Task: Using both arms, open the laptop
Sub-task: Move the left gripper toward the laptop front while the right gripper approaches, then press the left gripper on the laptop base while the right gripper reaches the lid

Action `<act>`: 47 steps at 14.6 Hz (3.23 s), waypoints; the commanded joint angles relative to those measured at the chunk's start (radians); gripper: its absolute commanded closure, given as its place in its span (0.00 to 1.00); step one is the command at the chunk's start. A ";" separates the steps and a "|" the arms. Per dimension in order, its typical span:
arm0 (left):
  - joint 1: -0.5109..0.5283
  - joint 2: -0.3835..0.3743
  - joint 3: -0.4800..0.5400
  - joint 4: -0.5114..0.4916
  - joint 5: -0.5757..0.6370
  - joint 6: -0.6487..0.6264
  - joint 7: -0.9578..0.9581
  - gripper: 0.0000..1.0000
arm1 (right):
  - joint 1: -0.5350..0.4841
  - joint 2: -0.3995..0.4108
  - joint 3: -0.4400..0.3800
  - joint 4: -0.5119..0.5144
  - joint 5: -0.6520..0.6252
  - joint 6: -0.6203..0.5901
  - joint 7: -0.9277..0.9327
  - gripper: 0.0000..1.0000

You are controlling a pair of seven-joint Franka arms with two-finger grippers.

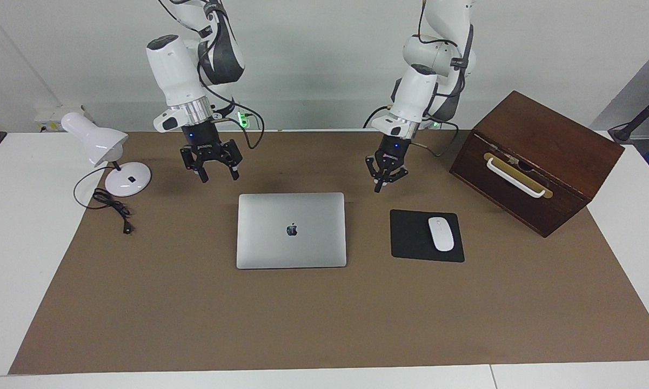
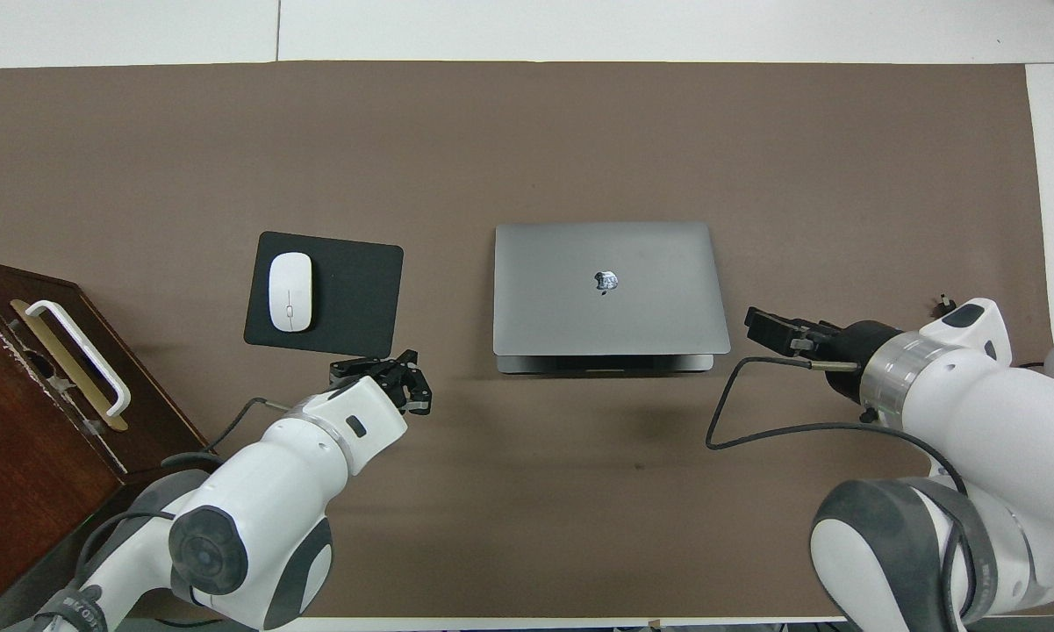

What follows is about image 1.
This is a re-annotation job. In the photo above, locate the silver laptop computer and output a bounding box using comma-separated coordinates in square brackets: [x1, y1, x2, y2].
[236, 192, 347, 270]

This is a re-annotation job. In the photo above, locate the black mouse pad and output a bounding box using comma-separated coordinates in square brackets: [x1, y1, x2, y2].
[390, 209, 465, 263]

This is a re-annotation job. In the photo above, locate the white computer mouse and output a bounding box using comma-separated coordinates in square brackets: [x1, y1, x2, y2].
[428, 217, 455, 252]

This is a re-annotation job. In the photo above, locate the white desk lamp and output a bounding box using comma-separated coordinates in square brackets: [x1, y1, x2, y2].
[61, 112, 152, 198]

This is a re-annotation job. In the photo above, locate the white power strip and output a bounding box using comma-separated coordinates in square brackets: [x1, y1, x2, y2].
[35, 105, 87, 133]

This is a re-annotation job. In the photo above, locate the dark brown wooden box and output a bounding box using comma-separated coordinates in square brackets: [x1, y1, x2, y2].
[449, 90, 625, 238]

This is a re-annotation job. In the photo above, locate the brown paper table mat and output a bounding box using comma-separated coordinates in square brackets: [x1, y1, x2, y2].
[8, 130, 649, 375]

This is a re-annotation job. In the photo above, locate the black slanted stand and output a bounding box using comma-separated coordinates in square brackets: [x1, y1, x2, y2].
[608, 85, 649, 144]

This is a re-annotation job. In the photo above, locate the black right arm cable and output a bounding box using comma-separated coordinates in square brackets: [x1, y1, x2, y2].
[159, 0, 265, 150]

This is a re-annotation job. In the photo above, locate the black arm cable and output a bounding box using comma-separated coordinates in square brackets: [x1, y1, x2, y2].
[159, 0, 265, 150]
[363, 105, 461, 157]

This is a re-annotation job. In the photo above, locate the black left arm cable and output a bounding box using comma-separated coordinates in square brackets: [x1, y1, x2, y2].
[363, 105, 461, 157]

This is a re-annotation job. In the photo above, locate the white box handle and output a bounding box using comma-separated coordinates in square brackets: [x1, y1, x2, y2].
[486, 158, 546, 198]

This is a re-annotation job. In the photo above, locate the gold handle backing plate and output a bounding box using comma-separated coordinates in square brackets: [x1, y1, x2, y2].
[484, 152, 553, 199]

